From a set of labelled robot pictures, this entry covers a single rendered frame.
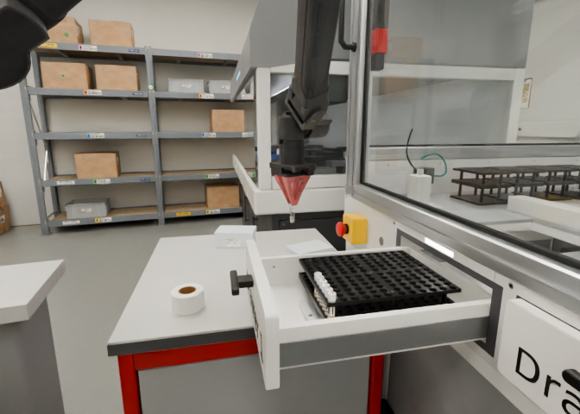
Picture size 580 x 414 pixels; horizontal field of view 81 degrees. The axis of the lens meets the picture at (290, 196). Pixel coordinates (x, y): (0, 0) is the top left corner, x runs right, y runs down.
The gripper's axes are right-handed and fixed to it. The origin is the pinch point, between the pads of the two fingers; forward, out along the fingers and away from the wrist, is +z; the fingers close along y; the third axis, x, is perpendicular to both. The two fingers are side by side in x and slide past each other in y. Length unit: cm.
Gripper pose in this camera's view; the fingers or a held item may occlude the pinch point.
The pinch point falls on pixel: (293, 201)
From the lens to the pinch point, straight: 79.9
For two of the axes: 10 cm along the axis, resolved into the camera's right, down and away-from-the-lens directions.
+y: -5.6, -1.8, 8.1
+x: -8.3, 1.5, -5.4
